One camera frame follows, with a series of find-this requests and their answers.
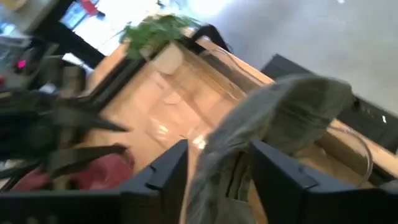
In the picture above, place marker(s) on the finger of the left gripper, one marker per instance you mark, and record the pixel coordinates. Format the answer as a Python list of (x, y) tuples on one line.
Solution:
[(81, 158), (90, 123)]

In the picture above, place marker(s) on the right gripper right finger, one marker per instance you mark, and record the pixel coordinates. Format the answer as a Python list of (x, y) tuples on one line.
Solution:
[(280, 193)]

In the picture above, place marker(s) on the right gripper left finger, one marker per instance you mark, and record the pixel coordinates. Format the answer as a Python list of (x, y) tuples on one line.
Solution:
[(161, 186)]

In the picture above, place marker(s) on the maroon baseball cap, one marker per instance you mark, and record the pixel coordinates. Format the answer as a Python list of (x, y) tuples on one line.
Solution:
[(105, 174)]

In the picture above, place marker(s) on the faded green baseball cap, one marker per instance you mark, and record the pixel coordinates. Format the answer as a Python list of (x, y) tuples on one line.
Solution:
[(295, 105)]

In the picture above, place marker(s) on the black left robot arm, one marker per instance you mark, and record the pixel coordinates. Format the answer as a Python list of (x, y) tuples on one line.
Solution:
[(53, 77)]

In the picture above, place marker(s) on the black desk leg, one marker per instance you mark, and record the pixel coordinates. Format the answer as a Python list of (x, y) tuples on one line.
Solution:
[(65, 40)]

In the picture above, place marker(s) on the clear plastic bin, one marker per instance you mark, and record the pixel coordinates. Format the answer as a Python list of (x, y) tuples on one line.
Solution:
[(186, 102)]

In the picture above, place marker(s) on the green plant in white pot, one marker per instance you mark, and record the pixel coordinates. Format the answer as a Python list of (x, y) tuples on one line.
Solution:
[(155, 34)]

